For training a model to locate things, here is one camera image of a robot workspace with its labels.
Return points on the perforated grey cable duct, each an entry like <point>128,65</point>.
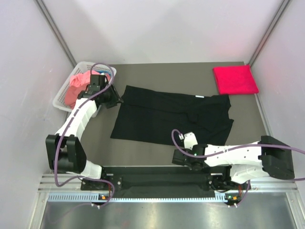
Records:
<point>100,198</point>

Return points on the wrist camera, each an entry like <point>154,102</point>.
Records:
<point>189,140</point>
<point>97,83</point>

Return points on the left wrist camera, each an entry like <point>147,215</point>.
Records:
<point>97,83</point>

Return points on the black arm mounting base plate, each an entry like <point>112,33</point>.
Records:
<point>169,181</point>

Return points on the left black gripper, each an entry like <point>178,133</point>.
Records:
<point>115,99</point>

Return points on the folded red t shirt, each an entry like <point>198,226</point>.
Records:
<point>235,80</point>

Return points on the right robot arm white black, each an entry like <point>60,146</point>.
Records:
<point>268,157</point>

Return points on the blue t shirt in basket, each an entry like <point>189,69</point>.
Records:
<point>104,71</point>

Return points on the crumpled pink t shirt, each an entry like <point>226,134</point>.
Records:
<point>79,82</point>

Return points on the aluminium frame rail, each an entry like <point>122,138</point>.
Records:
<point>266,184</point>

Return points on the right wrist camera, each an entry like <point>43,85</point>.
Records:
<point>189,140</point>

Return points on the white plastic laundry basket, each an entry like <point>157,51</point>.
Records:
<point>82,67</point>

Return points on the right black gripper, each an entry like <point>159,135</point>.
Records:
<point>190,167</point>

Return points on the black t shirt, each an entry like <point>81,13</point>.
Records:
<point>150,116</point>

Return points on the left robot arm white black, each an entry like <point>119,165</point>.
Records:
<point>66,155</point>

